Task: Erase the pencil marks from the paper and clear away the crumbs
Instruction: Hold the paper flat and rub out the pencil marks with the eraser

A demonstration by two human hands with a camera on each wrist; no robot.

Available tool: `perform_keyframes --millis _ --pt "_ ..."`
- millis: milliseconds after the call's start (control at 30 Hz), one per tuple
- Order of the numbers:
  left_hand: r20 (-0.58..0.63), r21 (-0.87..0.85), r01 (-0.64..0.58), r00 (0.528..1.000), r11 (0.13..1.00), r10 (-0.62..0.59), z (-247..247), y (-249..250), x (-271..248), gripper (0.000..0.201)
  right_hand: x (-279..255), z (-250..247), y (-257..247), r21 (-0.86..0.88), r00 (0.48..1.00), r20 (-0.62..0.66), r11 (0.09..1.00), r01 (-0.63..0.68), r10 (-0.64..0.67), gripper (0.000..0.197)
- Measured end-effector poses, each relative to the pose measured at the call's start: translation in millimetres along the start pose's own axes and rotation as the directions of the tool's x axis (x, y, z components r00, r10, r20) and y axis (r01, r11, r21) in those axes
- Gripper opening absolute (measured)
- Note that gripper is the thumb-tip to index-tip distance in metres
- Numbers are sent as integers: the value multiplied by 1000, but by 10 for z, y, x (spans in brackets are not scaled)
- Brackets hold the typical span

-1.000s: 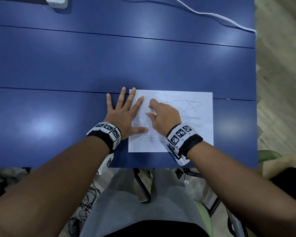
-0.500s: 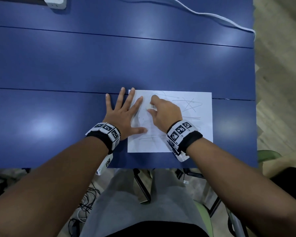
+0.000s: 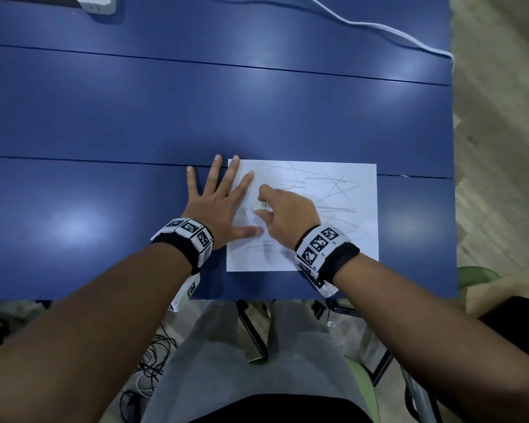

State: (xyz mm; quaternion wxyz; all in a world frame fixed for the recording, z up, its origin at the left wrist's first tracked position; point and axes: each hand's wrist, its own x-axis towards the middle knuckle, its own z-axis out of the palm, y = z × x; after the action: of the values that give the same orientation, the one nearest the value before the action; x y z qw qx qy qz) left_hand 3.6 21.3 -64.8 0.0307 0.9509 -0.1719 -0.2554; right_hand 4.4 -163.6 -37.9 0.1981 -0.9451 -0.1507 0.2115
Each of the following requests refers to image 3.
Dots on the person's right hand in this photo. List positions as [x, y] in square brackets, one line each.
[293, 218]

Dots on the person's left hand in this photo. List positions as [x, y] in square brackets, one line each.
[214, 211]

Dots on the person's right thumb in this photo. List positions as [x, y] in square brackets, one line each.
[265, 217]

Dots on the person's left middle finger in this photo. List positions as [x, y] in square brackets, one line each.
[230, 173]

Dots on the person's left thumb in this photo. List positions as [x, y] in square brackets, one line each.
[247, 233]

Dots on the person's left little finger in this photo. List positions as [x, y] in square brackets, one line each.
[192, 182]

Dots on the white eraser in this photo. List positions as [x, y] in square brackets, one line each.
[261, 204]

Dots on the white scribbled paper sheet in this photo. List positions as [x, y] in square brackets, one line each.
[348, 233]

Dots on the person's left forearm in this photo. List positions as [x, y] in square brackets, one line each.
[83, 339]

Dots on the person's right forearm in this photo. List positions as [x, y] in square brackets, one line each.
[432, 343]

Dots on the left wrist marker band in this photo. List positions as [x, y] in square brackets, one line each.
[187, 240]

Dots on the wrist marker band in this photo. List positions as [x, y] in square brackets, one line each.
[187, 240]
[324, 251]

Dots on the right wrist marker band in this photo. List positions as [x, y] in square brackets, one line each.
[324, 251]

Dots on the black table leg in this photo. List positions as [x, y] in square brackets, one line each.
[252, 332]

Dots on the grey shorts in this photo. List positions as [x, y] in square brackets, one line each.
[264, 365]

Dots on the black shirt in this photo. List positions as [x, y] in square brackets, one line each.
[286, 411]

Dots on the green chair seat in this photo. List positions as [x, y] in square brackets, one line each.
[365, 387]

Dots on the white power adapter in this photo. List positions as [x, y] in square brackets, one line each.
[97, 3]

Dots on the green chair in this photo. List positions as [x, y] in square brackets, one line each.
[476, 276]

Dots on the grey metal chair leg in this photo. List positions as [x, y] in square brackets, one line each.
[421, 398]

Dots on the black bag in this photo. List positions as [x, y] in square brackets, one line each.
[518, 325]

